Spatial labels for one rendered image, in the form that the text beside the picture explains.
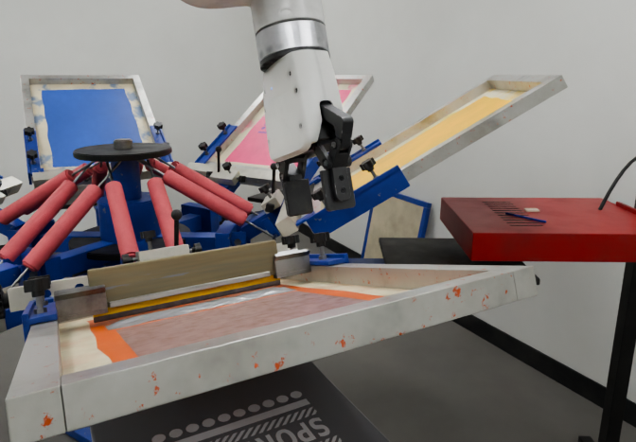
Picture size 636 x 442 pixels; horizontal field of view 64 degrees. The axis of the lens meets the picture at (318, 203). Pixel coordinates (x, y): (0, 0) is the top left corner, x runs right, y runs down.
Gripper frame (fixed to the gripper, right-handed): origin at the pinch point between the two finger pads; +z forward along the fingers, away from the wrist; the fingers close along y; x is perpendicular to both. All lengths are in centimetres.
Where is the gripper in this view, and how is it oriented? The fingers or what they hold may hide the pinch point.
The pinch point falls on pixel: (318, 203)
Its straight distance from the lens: 54.2
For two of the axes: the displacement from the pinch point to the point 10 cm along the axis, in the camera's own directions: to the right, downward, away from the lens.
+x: 8.8, -1.4, 4.6
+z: 1.6, 9.9, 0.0
